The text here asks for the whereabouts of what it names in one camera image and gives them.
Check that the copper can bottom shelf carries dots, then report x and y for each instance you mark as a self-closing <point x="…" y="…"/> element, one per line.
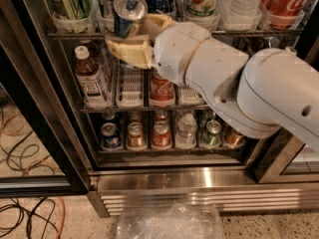
<point x="233" y="139"/>

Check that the large coca-cola can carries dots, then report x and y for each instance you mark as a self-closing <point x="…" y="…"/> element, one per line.
<point x="282" y="14"/>

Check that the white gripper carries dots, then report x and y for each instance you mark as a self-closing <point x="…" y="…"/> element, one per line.
<point x="175" y="50"/>

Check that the red can bottom shelf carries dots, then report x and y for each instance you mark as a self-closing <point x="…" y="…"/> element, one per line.
<point x="161" y="134"/>

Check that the gold can bottom shelf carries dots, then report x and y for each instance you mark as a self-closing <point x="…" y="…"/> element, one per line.
<point x="135" y="135"/>

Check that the glass fridge door left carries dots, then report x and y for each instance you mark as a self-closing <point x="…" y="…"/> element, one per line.
<point x="37" y="74"/>

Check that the front coca-cola can middle shelf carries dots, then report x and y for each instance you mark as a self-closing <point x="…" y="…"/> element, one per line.
<point x="161" y="89"/>

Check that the white bottle top shelf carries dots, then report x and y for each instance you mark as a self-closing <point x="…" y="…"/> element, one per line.
<point x="244" y="0"/>

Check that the tea bottle white cap left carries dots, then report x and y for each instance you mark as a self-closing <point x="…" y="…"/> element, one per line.
<point x="91" y="78"/>

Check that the tea bottle right front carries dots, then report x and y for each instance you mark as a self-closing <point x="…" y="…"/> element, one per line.
<point x="291" y="50"/>

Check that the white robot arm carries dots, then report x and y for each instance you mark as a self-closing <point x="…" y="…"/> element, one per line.
<point x="257" y="95"/>

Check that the green can bottom shelf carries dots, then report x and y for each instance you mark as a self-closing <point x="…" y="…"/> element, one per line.
<point x="210" y="137"/>

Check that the steel fridge base grille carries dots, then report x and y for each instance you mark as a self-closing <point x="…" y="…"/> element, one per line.
<point x="228" y="190"/>

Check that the clear plastic bag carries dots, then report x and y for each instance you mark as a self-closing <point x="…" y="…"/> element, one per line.
<point x="180" y="221"/>

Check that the blue pepsi can front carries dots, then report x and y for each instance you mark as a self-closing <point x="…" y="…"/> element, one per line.
<point x="110" y="135"/>

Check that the clear water bottle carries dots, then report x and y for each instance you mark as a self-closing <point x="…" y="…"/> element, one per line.
<point x="186" y="132"/>

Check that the blue silver redbull can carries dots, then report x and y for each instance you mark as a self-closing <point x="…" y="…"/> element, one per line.
<point x="126" y="14"/>

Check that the tea bottle right rear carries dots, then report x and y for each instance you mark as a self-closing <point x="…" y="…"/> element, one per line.
<point x="257" y="44"/>

